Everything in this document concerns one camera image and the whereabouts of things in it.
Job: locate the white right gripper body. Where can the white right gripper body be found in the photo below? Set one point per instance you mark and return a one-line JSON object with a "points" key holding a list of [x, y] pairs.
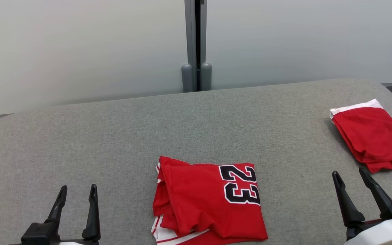
{"points": [[383, 234]]}

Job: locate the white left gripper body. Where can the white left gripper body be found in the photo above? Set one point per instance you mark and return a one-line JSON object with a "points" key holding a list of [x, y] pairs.
{"points": [[80, 242]]}

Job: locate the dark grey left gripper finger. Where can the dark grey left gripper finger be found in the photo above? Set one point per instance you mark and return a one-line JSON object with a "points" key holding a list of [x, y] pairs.
{"points": [[59, 207], [93, 217]]}

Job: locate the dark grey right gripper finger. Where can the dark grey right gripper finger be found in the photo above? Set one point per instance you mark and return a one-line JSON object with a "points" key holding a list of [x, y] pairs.
{"points": [[385, 204], [349, 211]]}

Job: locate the red Bulls shorts white trim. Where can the red Bulls shorts white trim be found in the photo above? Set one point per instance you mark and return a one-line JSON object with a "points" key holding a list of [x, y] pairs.
{"points": [[373, 136]]}

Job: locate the red jersey number 23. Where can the red jersey number 23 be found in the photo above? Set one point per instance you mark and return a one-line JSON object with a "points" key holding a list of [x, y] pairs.
{"points": [[199, 200]]}

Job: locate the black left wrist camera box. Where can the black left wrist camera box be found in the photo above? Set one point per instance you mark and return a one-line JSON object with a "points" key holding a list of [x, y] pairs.
{"points": [[39, 234]]}

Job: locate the grey double door frame post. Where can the grey double door frame post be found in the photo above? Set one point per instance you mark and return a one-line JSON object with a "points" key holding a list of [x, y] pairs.
{"points": [[196, 41]]}

